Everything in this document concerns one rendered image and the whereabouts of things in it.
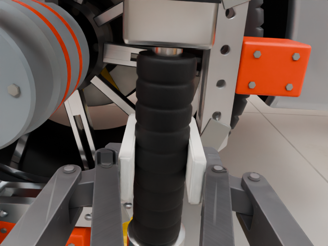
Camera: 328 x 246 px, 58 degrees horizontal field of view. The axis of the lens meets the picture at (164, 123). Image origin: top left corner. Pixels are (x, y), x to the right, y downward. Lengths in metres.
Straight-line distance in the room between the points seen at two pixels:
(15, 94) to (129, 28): 0.14
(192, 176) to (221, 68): 0.25
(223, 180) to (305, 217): 1.51
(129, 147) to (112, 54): 0.34
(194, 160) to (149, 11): 0.08
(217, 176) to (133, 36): 0.09
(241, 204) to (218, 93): 0.26
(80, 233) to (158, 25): 0.42
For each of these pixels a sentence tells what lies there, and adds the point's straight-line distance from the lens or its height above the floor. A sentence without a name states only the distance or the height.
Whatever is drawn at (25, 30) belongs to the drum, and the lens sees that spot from 0.30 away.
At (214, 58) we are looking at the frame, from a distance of 0.39.
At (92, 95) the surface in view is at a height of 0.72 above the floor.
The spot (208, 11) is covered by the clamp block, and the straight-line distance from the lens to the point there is 0.16.
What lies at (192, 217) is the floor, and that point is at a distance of 1.47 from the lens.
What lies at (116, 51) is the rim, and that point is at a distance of 0.50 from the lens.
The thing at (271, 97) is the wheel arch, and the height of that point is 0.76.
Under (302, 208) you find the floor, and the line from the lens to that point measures 1.72.
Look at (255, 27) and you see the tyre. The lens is 0.49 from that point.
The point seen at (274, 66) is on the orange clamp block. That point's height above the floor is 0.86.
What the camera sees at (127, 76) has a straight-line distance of 0.68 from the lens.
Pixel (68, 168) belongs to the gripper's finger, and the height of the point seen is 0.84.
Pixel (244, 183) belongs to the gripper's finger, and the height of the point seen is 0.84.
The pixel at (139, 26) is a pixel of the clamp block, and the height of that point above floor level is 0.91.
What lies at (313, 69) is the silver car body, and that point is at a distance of 0.63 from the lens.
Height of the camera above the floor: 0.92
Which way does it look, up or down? 22 degrees down
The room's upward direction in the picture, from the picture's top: 4 degrees clockwise
